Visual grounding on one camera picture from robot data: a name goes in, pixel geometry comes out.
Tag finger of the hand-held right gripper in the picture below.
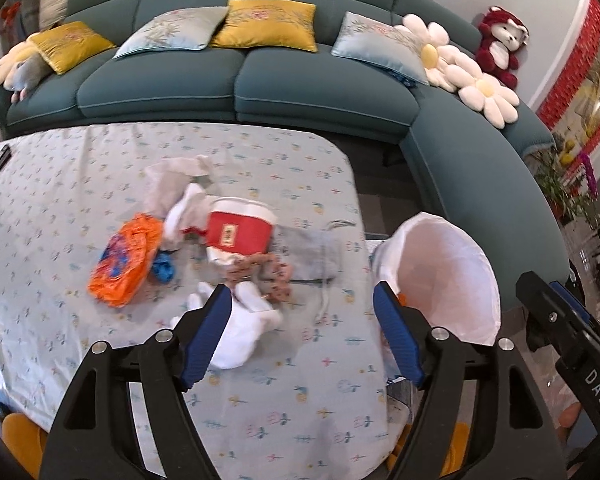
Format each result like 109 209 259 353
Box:
515 271 562 354
549 281 599 347

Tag grey plush toy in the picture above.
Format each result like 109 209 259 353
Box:
7 55 53 103

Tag trash bin with white liner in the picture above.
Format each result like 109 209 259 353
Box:
370 212 502 348

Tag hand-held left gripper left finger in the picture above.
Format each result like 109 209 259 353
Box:
39 284 233 480

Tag white daisy flower pillow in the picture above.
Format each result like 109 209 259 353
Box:
400 12 476 93
457 72 521 128
0 40 41 87

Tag white tissue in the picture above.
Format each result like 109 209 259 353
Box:
164 182 216 252

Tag purple orchid flowers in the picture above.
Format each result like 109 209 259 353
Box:
577 150 600 201

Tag red paper cup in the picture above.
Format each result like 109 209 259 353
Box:
205 196 277 266

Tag white paper towel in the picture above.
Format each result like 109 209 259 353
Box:
187 282 283 371

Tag green potted plant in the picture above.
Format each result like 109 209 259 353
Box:
527 150 588 221

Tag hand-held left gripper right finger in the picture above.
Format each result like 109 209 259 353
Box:
372 281 568 480

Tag small yellow embroidered cushion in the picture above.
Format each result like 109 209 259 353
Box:
29 21 117 76

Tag orange plastic bag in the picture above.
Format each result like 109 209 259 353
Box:
89 212 162 308

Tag light blue embroidered cushion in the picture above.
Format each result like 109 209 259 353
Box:
114 6 229 59
331 11 431 86

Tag red plush bear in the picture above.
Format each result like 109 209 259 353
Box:
475 6 531 86

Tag red wall decoration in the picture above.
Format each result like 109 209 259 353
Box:
537 0 600 146

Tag large yellow embroidered cushion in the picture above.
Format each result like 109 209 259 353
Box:
209 0 318 54

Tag grey drawstring pouch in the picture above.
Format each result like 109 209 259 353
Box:
272 220 361 321

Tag teal curved sofa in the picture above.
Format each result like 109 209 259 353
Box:
0 0 571 291

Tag floral light blue tablecloth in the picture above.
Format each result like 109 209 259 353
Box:
0 122 411 480

